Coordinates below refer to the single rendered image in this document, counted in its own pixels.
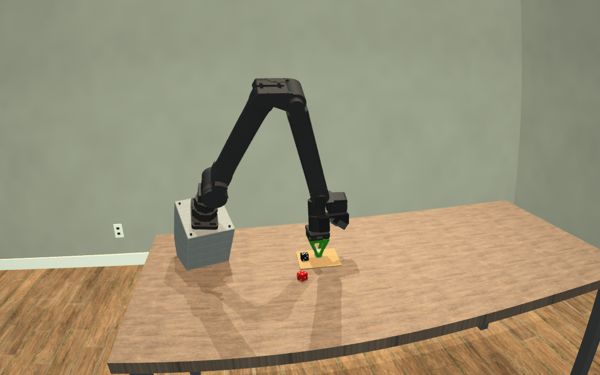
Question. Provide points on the tan flat mat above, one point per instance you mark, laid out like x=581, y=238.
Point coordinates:
x=329, y=259

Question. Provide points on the red dice with white pips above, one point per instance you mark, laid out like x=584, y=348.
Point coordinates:
x=302, y=276

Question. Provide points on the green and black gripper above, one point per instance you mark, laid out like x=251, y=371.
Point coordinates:
x=313, y=235

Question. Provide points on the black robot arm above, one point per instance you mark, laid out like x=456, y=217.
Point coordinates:
x=288, y=95

